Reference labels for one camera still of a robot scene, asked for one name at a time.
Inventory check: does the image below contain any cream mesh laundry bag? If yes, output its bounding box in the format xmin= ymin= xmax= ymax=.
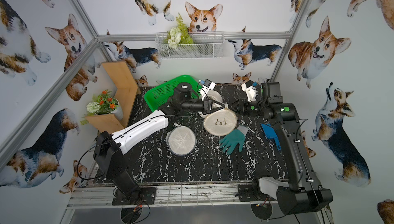
xmin=198 ymin=104 xmax=238 ymax=136

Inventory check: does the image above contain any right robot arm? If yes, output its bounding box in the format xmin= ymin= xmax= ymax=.
xmin=229 ymin=81 xmax=333 ymax=215

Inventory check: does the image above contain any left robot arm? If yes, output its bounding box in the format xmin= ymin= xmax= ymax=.
xmin=93 ymin=82 xmax=226 ymax=199

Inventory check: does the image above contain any green plastic basket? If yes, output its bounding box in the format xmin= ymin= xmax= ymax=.
xmin=144 ymin=75 xmax=200 ymax=112

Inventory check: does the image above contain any green rubber glove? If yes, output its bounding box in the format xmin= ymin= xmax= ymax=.
xmin=219 ymin=125 xmax=249 ymax=155

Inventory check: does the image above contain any white flower fern bouquet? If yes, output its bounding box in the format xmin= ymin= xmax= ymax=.
xmin=164 ymin=14 xmax=194 ymax=49

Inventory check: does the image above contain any wooden shelf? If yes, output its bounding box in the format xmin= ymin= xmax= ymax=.
xmin=85 ymin=61 xmax=141 ymax=133

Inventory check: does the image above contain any potted flower plant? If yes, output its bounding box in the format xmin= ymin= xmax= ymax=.
xmin=85 ymin=90 xmax=124 ymax=121

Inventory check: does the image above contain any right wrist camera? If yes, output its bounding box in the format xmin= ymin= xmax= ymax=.
xmin=241 ymin=80 xmax=258 ymax=102

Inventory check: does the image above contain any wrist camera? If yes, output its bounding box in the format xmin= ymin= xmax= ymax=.
xmin=241 ymin=80 xmax=258 ymax=102
xmin=199 ymin=79 xmax=216 ymax=96

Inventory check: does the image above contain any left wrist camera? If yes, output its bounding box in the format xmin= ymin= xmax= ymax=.
xmin=199 ymin=79 xmax=216 ymax=96

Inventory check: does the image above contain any white wire wall basket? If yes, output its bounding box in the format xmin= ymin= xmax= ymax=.
xmin=155 ymin=33 xmax=225 ymax=59

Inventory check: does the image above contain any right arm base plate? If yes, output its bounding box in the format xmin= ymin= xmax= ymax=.
xmin=235 ymin=184 xmax=266 ymax=202

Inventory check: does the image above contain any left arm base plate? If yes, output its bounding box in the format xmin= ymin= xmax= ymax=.
xmin=112 ymin=187 xmax=157 ymax=206

